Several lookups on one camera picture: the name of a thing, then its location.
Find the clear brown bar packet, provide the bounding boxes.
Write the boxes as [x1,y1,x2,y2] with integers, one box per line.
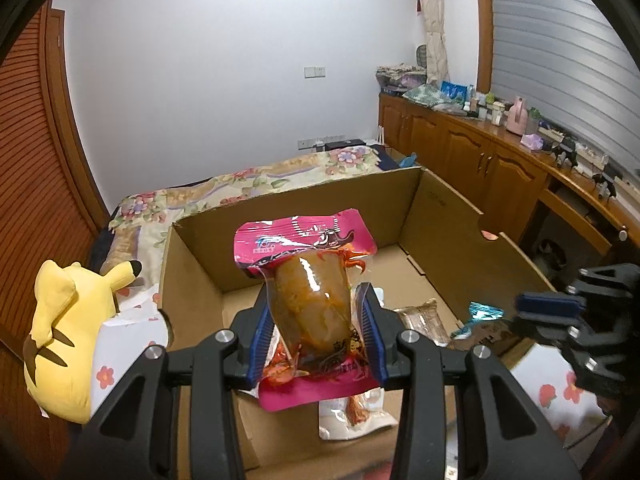
[397,298,450,347]

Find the long wooden sideboard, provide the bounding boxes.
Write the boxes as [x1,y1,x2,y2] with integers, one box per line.
[377,90,640,273]

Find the brown cardboard box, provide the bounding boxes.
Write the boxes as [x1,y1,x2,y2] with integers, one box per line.
[159,166,559,480]

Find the pink water bottle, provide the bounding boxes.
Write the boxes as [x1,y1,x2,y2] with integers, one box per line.
[505,95,529,135]

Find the floral bed cover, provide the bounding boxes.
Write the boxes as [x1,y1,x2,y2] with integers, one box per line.
[106,143,402,283]

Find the long white red-label packet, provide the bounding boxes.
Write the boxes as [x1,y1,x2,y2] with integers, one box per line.
[318,385,399,442]

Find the brown louvred wardrobe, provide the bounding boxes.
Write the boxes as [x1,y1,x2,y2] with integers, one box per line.
[0,0,112,413]

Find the pink packet with brown food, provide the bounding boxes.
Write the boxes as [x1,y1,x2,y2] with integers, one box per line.
[233,208,387,413]

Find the strawberry printed blanket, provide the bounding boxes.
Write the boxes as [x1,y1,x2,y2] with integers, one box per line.
[91,305,619,480]

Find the pile of folded cloths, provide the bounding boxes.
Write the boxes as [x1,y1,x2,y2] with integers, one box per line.
[374,63,427,94]

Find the pale patterned curtain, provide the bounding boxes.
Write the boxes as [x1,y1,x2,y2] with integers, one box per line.
[409,0,452,87]

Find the small teal foil packet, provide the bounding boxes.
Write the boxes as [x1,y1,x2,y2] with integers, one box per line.
[451,301,507,340]

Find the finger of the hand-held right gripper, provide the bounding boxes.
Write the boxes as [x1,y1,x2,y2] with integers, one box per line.
[516,292,589,333]
[567,262,640,296]

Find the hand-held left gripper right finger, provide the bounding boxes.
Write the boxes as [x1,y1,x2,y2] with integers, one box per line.
[356,283,583,480]

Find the blue printed box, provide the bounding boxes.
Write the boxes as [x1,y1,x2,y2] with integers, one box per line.
[440,80,472,104]

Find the yellow plush toy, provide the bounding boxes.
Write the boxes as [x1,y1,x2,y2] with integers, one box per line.
[22,258,144,424]

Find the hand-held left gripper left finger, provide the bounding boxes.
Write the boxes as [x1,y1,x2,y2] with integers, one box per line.
[60,290,276,480]

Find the black flat device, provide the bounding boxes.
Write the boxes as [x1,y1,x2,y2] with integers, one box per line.
[324,138,369,153]

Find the black toy figure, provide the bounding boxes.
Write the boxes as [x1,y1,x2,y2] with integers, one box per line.
[551,136,579,169]
[591,166,619,199]

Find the grey window blinds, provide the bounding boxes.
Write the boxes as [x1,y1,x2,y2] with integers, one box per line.
[486,0,640,173]

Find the white wall socket strip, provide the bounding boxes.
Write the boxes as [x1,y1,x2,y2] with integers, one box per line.
[297,134,347,152]

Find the orange chicken feet packet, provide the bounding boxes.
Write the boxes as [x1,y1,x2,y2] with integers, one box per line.
[261,342,304,387]

